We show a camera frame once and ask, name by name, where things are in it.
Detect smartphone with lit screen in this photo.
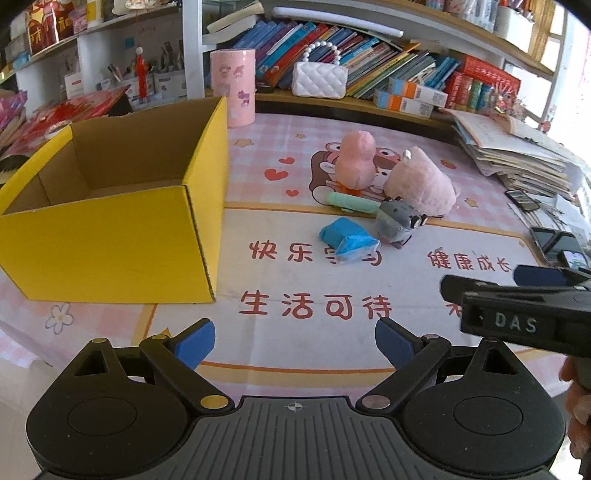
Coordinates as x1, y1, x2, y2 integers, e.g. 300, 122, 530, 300
560, 249, 590, 271

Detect white box with red mark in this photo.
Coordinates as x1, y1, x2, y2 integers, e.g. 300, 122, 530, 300
64, 71, 87, 101

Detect red tassel ornament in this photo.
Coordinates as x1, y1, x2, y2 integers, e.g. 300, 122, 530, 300
133, 45, 154, 101

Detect black calculator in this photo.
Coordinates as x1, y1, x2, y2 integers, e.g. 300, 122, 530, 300
505, 188, 542, 213

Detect red gift box set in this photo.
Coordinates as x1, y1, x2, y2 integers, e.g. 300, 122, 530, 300
444, 54, 522, 112

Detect white shelf unit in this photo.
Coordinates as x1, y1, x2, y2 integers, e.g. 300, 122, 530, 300
0, 0, 266, 118

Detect row of colourful books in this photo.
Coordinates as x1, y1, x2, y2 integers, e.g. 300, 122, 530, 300
230, 18, 462, 101

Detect person's right hand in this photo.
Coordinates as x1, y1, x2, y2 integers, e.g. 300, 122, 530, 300
560, 357, 591, 459

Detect wooden bookshelf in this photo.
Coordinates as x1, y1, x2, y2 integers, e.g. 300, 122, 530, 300
203, 0, 570, 136

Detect blue packet in clear wrap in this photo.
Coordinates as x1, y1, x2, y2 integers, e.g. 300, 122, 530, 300
334, 234, 382, 265

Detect yellow cardboard box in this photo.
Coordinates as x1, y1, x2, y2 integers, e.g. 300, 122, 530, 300
0, 95, 230, 305

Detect red and gold boxes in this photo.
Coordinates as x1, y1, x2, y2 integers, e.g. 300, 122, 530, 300
24, 0, 75, 45

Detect pen display box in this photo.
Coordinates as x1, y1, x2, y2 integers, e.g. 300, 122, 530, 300
150, 41, 188, 101

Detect pink plush duck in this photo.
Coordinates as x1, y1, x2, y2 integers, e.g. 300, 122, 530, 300
333, 131, 378, 198

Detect shelf row of thin booklets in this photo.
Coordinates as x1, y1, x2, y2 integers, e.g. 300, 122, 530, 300
424, 0, 532, 34

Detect pink shiny wrapping foil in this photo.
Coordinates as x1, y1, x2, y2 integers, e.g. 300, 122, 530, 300
0, 89, 29, 140

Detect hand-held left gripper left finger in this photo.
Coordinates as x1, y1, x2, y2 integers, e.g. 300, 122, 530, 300
60, 318, 235, 415

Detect pink plush toy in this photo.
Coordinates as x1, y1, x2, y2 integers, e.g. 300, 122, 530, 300
382, 146, 459, 219

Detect red plastic bag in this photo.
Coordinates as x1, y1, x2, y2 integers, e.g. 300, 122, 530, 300
25, 84, 133, 140

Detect stack of papers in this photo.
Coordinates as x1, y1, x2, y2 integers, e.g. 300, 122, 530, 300
444, 108, 585, 202

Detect white quilted pearl-handle handbag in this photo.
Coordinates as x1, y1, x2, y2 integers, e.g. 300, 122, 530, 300
291, 40, 350, 101

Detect mint green tube pouch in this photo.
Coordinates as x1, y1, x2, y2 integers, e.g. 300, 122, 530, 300
324, 191, 385, 216

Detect pink printed cylinder container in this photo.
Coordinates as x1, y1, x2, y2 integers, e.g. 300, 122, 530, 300
209, 47, 256, 128

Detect black smartphone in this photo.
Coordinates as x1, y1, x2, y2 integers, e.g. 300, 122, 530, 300
529, 224, 583, 265

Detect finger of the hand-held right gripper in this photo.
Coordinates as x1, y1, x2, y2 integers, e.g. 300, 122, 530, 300
440, 274, 591, 304
512, 264, 591, 290

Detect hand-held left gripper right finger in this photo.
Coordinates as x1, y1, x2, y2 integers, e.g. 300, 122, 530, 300
355, 318, 536, 415

